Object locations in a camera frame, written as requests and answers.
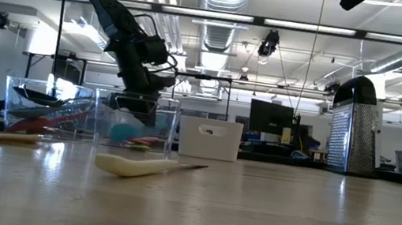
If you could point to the gray spoon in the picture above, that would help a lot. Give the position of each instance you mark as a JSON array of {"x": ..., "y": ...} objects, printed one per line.
[{"x": 33, "y": 111}]

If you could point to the black computer monitor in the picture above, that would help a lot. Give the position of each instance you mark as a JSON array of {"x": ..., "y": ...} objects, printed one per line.
[{"x": 270, "y": 119}]

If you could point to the clear plastic bin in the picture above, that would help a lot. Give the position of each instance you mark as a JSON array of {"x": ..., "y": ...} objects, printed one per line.
[
  {"x": 167, "y": 123},
  {"x": 12, "y": 116}
]

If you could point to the pink silicone spatula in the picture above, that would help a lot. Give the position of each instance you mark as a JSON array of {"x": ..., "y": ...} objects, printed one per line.
[{"x": 147, "y": 139}]

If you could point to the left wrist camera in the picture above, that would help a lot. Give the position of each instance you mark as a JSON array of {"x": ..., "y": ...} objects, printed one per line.
[{"x": 154, "y": 50}]

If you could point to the teal silicone spatula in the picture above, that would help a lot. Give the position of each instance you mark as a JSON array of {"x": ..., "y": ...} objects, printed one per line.
[{"x": 124, "y": 133}]

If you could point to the green silicone spatula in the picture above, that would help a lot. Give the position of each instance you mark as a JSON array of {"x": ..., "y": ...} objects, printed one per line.
[{"x": 138, "y": 146}]

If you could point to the black aluminium table frame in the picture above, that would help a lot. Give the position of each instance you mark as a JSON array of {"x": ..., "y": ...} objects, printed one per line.
[{"x": 277, "y": 160}]

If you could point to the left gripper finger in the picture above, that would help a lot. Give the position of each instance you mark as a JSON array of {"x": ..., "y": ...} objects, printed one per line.
[
  {"x": 148, "y": 104},
  {"x": 128, "y": 101}
]

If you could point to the black plastic ladle spoon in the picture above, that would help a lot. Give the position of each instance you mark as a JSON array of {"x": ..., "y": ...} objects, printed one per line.
[{"x": 39, "y": 97}]

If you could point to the red slotted spoon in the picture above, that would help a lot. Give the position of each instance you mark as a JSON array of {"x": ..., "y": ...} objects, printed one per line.
[{"x": 35, "y": 124}]

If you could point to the white plastic bin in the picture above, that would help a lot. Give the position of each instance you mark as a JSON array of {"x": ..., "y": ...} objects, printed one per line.
[{"x": 188, "y": 142}]

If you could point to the yellow item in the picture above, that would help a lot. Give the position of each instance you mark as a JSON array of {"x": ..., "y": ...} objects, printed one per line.
[{"x": 286, "y": 135}]

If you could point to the black beam with light strips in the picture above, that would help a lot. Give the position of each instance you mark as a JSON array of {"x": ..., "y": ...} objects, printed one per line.
[{"x": 157, "y": 7}]

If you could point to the red silicone spatula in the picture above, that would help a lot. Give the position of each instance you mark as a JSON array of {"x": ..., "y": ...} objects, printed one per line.
[{"x": 140, "y": 143}]

